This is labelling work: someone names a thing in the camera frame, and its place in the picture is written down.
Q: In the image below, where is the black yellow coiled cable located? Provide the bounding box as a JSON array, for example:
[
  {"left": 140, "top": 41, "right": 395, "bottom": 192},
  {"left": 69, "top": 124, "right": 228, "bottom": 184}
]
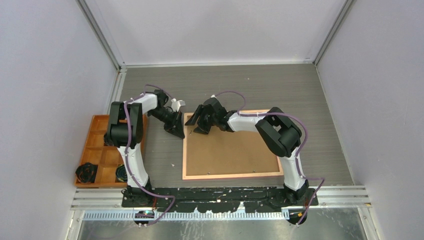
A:
[{"left": 114, "top": 164, "right": 129, "bottom": 184}]

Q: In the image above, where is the aluminium rail front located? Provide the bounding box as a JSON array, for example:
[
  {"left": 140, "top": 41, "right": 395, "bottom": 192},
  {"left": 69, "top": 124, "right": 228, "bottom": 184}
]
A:
[{"left": 71, "top": 185, "right": 371, "bottom": 213}]

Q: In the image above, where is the black coiled cable bottom-left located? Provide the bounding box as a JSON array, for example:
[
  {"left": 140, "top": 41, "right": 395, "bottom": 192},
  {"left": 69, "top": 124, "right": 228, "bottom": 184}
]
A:
[{"left": 75, "top": 162, "right": 99, "bottom": 185}]

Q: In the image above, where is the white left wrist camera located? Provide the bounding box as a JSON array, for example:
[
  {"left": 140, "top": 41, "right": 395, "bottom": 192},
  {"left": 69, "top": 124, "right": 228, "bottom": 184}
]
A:
[{"left": 170, "top": 98, "right": 186, "bottom": 113}]

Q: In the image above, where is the orange compartment tray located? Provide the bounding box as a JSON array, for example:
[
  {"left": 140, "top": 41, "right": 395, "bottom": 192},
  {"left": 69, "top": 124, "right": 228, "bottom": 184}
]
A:
[{"left": 74, "top": 114, "right": 127, "bottom": 188}]

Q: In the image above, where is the pink wooden picture frame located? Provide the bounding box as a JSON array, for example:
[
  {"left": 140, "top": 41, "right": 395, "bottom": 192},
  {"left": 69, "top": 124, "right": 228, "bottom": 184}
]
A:
[{"left": 181, "top": 109, "right": 285, "bottom": 181}]

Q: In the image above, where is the brown frame backing board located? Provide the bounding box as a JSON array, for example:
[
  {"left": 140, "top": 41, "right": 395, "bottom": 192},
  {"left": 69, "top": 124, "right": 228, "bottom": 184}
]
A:
[{"left": 185, "top": 112, "right": 281, "bottom": 177}]

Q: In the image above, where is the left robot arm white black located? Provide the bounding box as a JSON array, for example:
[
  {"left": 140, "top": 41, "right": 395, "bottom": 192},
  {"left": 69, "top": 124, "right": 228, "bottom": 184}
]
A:
[{"left": 104, "top": 89, "right": 185, "bottom": 207}]

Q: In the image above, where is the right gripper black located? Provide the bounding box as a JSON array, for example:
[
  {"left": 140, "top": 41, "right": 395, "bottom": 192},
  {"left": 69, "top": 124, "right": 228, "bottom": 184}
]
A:
[{"left": 185, "top": 105, "right": 218, "bottom": 135}]

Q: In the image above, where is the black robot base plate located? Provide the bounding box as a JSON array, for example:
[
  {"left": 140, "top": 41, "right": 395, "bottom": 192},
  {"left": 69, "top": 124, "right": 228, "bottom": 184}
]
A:
[{"left": 121, "top": 186, "right": 319, "bottom": 213}]

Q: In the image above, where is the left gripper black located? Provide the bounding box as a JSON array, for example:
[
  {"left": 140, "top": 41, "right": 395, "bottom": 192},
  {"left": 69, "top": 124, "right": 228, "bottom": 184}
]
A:
[{"left": 148, "top": 108, "right": 185, "bottom": 139}]

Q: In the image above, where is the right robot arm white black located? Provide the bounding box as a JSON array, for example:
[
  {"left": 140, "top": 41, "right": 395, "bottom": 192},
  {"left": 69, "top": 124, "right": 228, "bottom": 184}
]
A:
[{"left": 184, "top": 95, "right": 309, "bottom": 205}]

